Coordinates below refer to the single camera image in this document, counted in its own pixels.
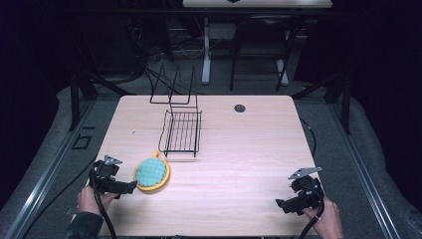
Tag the white desk with white legs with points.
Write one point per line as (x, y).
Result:
(258, 3)

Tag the black metal frame post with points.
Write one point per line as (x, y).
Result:
(346, 106)
(74, 103)

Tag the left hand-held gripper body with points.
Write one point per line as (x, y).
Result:
(105, 172)

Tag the dark round table grommet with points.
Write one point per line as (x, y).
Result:
(239, 108)

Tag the round green yellow-rimmed pot holder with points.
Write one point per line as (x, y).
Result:
(152, 172)

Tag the black metal chair frame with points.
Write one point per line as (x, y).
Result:
(236, 56)

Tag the grey metal floor rail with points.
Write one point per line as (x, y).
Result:
(361, 172)
(49, 166)

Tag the person's right hand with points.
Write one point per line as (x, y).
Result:
(326, 220)

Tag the person's left hand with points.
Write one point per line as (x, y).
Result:
(87, 199)

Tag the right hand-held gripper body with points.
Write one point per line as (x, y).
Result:
(307, 191)

